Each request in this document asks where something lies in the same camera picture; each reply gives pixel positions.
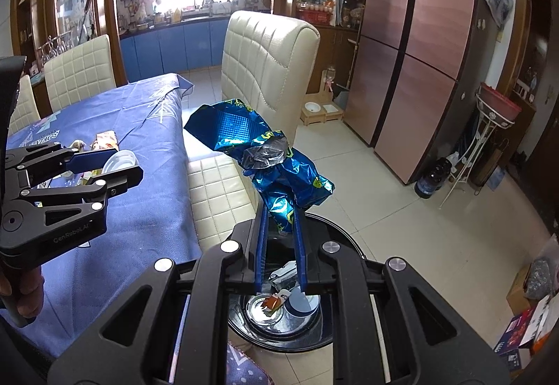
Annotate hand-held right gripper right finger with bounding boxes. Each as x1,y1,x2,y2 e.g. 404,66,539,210
292,208,511,385

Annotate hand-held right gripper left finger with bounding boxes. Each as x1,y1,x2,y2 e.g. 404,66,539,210
47,204,269,385

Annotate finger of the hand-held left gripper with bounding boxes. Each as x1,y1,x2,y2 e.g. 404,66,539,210
6,141,118,190
20,165,145,215

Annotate red yellow foil wrapper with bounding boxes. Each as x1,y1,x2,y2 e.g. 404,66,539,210
89,130,121,152

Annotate orange white wrapper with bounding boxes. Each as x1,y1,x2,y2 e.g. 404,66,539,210
262,291,291,313

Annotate black round trash can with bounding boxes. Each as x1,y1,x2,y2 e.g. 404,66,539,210
227,212,370,353

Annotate blue foil wrapper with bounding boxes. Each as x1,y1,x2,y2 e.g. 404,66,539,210
183,99,336,237

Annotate person's left hand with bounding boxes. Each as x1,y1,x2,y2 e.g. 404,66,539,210
0,265,45,322

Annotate clear plastic cup lid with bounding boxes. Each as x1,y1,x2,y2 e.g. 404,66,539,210
101,149,139,176

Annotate blue printed tablecloth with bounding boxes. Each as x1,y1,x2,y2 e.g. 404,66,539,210
0,72,204,372

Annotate cream quilted dining chair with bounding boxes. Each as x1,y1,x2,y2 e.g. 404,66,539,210
9,74,42,136
44,34,118,114
186,10,321,255

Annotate row of hanging wine glasses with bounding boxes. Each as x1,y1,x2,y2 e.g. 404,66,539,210
37,33,77,62

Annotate blue kitchen cabinets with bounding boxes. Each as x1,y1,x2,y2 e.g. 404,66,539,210
120,18,230,82

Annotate wooden pet feeder stand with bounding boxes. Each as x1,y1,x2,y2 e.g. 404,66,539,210
300,94,343,128

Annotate pet water bottle dispenser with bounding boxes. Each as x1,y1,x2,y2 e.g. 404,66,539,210
321,68,339,99

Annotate wooden glass display cabinet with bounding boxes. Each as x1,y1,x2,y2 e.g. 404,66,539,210
273,0,372,106

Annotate pale blue bag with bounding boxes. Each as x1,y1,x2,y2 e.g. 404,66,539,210
487,169,506,192

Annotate purple printed box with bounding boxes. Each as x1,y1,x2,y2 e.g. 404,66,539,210
493,308,539,368

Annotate red egg basket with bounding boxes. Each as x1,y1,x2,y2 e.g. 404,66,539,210
296,9,330,25

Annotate white metal plant stand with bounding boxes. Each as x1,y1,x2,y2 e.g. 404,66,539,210
439,92,522,208

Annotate clear bag with dark contents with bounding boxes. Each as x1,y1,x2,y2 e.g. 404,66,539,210
524,260,553,298

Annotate copper pink refrigerator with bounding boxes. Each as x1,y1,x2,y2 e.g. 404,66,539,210
343,0,487,185

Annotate red plastic basin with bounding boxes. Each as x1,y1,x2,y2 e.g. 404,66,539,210
479,82,522,117

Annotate grey dustpan with handle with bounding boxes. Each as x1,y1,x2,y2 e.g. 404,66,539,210
334,40,351,108

